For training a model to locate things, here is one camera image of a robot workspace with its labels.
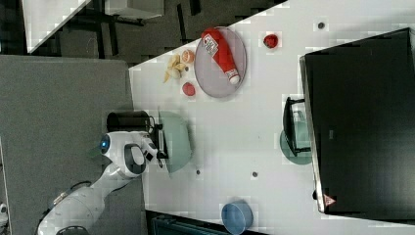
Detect blue bowl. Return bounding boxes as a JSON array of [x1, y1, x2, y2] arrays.
[[221, 200, 254, 235]]

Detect mint green plastic strainer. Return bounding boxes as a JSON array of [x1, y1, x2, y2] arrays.
[[159, 111, 192, 177]]

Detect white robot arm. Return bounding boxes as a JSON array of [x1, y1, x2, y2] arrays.
[[35, 124, 163, 235]]

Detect red ketchup bottle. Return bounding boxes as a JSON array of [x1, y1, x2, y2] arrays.
[[201, 27, 240, 85]]

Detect lilac round plate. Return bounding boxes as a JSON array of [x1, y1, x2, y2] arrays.
[[194, 27, 247, 98]]

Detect black toaster oven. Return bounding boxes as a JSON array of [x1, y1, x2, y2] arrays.
[[283, 28, 415, 224]]

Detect mint green plastic mug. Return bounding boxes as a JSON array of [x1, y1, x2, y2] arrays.
[[280, 111, 312, 165]]

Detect toy orange half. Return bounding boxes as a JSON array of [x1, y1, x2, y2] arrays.
[[181, 49, 195, 64]]

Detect toy red strawberry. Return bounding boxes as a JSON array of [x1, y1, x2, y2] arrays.
[[182, 82, 196, 97]]

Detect toy peeled banana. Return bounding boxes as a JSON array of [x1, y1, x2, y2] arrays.
[[163, 54, 187, 82]]

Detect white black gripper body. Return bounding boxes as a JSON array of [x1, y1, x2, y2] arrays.
[[142, 124, 168, 167]]

